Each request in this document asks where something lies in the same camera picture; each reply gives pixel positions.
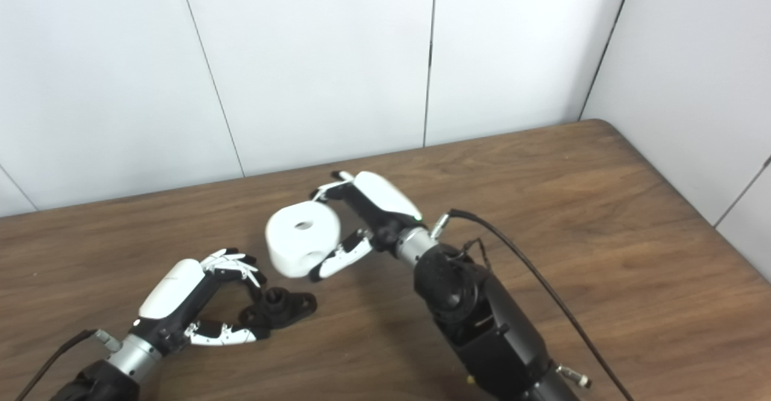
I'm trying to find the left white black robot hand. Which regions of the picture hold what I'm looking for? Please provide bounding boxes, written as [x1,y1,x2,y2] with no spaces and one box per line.
[128,248,272,353]

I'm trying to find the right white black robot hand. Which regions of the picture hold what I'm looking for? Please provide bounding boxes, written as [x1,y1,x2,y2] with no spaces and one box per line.
[308,170,424,282]

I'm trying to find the round white plastic piece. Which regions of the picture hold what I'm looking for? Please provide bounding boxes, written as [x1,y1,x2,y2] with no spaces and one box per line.
[266,201,342,279]

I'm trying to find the black flanged holder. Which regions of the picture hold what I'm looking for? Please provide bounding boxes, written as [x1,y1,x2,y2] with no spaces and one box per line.
[239,288,318,331]

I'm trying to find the thin black wire loop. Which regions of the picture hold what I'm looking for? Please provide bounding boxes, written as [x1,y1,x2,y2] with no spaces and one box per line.
[461,238,492,269]

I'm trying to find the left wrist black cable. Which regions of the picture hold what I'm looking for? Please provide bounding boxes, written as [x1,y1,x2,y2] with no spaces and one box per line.
[13,329,124,401]

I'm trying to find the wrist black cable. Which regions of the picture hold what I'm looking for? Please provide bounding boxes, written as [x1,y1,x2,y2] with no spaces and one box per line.
[429,208,636,401]
[13,329,124,401]

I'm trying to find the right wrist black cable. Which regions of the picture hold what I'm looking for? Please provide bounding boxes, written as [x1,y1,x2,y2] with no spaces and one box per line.
[429,208,636,401]

